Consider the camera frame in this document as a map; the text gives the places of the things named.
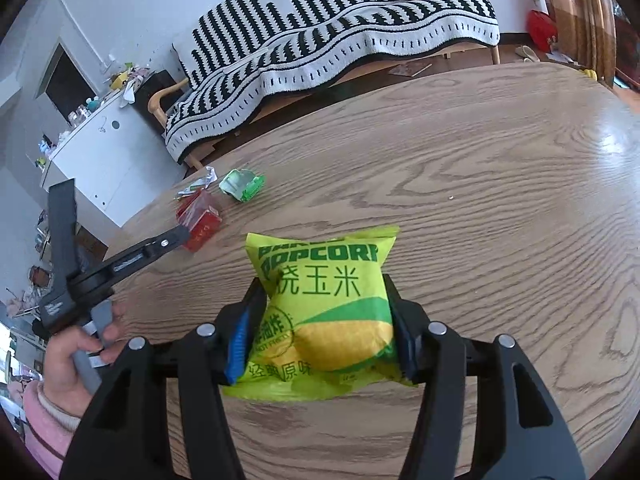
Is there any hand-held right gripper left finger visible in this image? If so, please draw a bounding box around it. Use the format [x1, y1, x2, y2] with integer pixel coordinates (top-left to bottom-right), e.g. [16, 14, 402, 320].
[65, 278, 269, 480]

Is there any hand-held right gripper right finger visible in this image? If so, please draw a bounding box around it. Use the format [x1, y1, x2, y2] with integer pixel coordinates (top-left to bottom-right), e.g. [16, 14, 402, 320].
[381, 272, 589, 480]

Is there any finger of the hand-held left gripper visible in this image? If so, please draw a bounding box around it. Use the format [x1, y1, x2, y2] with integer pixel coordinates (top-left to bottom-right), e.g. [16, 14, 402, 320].
[46, 178, 79, 286]
[102, 226, 193, 286]

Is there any red packet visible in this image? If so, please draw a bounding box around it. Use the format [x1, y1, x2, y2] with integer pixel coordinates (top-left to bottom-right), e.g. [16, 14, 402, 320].
[175, 188, 224, 252]

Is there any yellow popcorn bag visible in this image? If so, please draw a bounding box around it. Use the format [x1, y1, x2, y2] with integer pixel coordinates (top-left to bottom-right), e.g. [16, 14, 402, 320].
[220, 226, 417, 402]

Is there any person's left forearm pink sleeve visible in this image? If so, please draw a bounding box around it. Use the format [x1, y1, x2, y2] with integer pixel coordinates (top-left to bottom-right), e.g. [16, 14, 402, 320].
[21, 379, 85, 480]

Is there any person's left hand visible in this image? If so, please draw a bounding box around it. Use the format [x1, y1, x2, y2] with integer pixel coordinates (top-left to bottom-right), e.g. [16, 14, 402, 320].
[43, 304, 126, 419]

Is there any silver foil wrapper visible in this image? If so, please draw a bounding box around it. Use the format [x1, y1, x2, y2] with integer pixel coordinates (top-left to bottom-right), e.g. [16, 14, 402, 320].
[174, 165, 219, 202]

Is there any white cabinet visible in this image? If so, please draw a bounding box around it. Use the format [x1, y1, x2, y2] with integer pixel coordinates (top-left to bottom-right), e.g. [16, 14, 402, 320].
[39, 91, 190, 229]

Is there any green wrapper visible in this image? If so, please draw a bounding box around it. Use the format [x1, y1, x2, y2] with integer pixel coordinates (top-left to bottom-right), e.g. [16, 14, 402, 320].
[218, 168, 267, 204]

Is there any black framed panel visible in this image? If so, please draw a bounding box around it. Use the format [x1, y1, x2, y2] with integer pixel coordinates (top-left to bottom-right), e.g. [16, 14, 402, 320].
[39, 40, 104, 117]

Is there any black side box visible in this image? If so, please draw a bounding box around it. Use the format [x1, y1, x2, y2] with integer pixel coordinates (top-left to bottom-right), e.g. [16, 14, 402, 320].
[133, 70, 189, 134]

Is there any wooden sofa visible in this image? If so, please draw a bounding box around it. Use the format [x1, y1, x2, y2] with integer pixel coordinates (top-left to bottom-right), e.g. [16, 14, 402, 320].
[148, 0, 502, 172]

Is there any round wooden table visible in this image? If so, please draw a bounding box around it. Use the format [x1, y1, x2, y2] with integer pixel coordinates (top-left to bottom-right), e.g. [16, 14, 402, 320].
[47, 61, 640, 480]

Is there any black and white striped blanket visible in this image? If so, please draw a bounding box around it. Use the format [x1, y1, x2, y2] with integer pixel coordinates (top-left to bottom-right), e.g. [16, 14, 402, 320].
[165, 0, 501, 163]

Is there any cardboard piece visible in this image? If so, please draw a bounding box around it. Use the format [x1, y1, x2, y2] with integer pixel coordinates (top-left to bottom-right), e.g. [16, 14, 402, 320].
[389, 61, 432, 79]

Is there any red bag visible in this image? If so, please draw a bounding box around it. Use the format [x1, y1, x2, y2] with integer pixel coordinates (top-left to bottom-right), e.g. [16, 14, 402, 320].
[527, 9, 559, 54]

